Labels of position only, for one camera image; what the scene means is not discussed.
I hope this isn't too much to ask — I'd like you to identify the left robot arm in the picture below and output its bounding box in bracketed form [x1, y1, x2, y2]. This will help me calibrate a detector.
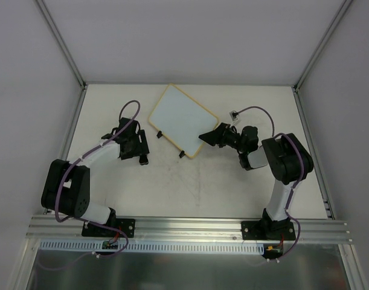
[41, 117, 149, 236]

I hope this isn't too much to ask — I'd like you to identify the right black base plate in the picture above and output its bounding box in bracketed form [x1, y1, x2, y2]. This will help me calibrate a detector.
[240, 220, 297, 241]

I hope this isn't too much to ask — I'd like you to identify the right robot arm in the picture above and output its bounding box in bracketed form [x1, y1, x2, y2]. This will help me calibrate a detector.
[199, 123, 313, 241]

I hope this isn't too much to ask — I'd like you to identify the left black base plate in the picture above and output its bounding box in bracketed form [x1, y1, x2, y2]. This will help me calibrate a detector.
[82, 218, 136, 238]

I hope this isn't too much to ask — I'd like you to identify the right aluminium frame post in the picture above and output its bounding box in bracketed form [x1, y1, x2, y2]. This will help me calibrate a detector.
[294, 0, 354, 92]

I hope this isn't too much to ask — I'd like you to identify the purple cable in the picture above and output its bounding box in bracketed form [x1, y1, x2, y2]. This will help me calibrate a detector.
[237, 106, 304, 212]
[54, 100, 141, 223]

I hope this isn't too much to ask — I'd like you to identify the left aluminium frame post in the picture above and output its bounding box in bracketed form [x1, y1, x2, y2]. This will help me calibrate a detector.
[33, 0, 86, 89]

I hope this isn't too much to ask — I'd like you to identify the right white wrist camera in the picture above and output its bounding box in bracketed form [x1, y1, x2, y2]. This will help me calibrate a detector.
[229, 111, 240, 126]

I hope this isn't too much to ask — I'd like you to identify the black whiteboard eraser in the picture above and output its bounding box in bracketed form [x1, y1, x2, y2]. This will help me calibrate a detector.
[139, 155, 149, 166]

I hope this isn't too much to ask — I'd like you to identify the white slotted cable duct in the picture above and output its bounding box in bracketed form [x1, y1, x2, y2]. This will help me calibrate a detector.
[39, 239, 265, 256]

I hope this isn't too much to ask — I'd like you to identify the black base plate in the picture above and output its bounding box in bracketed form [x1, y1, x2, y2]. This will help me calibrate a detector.
[82, 218, 136, 238]
[240, 220, 297, 241]

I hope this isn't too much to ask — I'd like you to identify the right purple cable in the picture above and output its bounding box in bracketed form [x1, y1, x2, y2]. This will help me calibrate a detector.
[237, 106, 304, 212]

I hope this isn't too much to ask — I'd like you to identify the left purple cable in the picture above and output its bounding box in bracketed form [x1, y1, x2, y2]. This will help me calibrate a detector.
[54, 100, 141, 223]

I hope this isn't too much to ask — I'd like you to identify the white whiteboard yellow frame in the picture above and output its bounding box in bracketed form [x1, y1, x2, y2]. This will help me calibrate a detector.
[148, 84, 219, 158]

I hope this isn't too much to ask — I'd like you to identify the aluminium frame post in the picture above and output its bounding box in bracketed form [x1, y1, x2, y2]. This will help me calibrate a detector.
[33, 0, 86, 89]
[294, 0, 354, 92]

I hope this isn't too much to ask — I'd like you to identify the aluminium front rail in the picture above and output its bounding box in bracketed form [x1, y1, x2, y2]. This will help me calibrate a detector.
[25, 214, 354, 245]

